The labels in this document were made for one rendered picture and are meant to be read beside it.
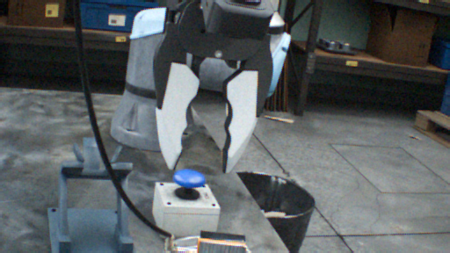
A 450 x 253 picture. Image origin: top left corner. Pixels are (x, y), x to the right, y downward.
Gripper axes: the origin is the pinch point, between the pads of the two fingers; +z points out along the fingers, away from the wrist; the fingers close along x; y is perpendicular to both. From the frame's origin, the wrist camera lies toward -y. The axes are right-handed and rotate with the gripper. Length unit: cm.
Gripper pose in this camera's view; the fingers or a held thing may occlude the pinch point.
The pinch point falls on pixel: (202, 158)
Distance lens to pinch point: 53.6
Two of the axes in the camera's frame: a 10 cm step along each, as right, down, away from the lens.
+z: -1.3, 9.8, 1.7
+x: -9.6, -0.8, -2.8
